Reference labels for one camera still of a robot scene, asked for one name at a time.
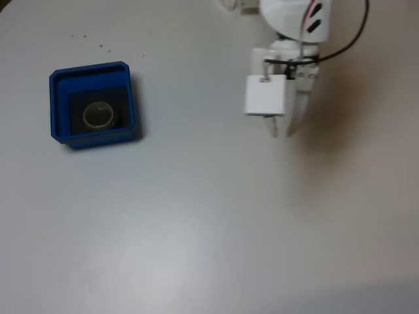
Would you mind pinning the blue plastic box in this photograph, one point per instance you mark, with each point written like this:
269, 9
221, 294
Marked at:
95, 141

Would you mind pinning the white camera box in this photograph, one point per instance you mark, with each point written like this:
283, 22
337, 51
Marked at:
265, 95

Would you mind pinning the black tape roll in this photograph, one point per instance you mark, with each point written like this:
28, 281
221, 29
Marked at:
85, 119

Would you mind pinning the black square pad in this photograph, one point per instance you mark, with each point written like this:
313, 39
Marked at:
75, 111

